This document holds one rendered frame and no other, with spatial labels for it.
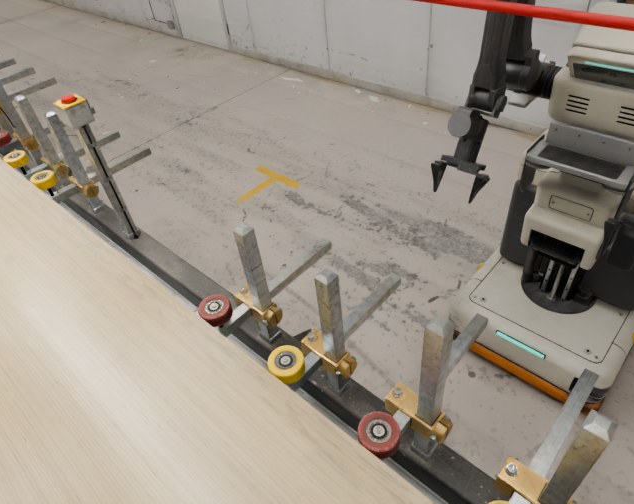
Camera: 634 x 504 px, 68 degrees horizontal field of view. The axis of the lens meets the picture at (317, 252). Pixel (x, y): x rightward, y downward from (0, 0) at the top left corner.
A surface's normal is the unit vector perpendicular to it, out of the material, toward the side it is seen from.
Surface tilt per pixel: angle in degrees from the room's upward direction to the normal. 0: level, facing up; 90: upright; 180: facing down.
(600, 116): 98
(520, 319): 0
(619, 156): 90
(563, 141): 90
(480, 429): 0
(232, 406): 0
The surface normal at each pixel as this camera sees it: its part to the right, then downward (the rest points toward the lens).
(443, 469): -0.10, -0.73
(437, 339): -0.67, 0.55
